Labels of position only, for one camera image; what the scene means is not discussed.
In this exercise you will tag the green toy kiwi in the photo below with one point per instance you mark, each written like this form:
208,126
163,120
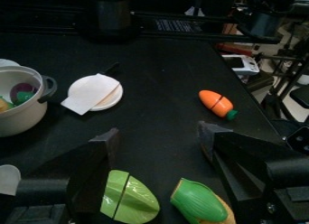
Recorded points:
129,199

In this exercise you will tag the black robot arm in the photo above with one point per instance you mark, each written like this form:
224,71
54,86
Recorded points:
110,15

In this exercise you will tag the white toy cleaver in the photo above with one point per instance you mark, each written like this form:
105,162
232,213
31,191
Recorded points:
89,92

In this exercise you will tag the white handheld device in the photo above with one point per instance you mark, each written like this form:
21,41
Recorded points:
241,64

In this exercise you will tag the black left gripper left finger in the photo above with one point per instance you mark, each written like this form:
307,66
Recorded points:
86,170

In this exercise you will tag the yellow toy food piece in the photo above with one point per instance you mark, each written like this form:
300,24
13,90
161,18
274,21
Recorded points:
5,104

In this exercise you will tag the white toy cooking pot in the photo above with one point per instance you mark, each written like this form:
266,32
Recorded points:
22,101

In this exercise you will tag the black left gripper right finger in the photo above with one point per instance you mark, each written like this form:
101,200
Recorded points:
237,161

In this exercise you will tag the white round plate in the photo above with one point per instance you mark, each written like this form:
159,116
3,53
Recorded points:
104,96

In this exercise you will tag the orange toy carrot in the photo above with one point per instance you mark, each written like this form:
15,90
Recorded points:
217,104

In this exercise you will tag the toy corn with green husk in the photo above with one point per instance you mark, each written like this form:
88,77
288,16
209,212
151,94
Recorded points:
200,202

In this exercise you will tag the white plastic lid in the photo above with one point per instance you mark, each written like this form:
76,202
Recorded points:
9,179

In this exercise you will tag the black metal stand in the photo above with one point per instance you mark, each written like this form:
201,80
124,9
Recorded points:
282,80

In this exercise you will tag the purple toy eggplant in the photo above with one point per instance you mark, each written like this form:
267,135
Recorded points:
21,89

